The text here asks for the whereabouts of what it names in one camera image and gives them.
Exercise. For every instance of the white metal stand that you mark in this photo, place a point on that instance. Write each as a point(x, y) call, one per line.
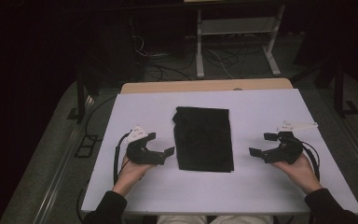
point(200, 46)

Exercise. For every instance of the metal floor rail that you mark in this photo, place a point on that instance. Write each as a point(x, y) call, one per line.
point(357, 146)
point(59, 174)

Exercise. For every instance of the black shirt with white logo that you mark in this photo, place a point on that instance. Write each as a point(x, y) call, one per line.
point(203, 140)

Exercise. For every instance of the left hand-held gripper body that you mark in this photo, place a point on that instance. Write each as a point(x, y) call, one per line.
point(143, 157)

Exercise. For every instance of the person's right hand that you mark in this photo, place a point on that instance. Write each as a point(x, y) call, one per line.
point(301, 174)

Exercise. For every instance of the person's left hand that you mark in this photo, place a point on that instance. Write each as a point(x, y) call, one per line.
point(130, 177)

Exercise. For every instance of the black metal stand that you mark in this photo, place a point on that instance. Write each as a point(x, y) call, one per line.
point(338, 87)
point(80, 99)

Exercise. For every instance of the light wooden table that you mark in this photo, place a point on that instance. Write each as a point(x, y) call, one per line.
point(199, 85)

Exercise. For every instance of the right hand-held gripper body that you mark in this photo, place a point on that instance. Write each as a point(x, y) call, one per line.
point(289, 149)

